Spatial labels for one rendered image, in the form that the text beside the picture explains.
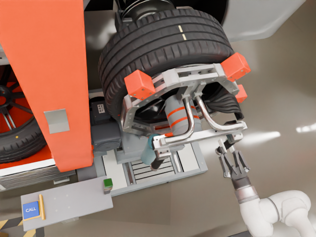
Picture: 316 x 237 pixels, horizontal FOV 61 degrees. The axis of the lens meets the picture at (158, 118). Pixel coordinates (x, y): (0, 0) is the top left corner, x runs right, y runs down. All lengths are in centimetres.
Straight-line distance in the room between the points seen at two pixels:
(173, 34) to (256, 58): 197
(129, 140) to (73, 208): 60
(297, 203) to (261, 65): 190
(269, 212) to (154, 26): 88
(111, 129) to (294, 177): 159
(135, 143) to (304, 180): 147
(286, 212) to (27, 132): 130
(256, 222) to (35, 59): 99
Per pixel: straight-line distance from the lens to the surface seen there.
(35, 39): 59
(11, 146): 158
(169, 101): 123
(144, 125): 141
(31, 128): 158
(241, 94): 140
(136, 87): 97
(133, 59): 106
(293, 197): 129
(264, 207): 123
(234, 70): 112
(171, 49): 103
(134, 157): 185
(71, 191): 150
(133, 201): 195
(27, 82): 71
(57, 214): 149
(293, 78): 306
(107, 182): 129
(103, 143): 164
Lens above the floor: 192
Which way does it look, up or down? 61 degrees down
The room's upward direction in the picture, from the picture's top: 25 degrees clockwise
